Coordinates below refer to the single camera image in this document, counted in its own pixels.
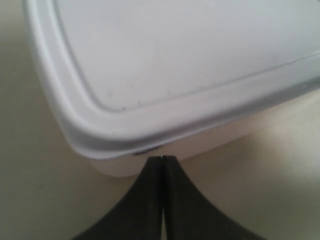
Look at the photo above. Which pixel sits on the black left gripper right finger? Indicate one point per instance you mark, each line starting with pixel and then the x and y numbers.
pixel 189 215

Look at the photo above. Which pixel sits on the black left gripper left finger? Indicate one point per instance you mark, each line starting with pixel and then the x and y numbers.
pixel 139 213

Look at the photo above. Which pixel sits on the white lidded plastic container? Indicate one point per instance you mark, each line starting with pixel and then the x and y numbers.
pixel 129 79

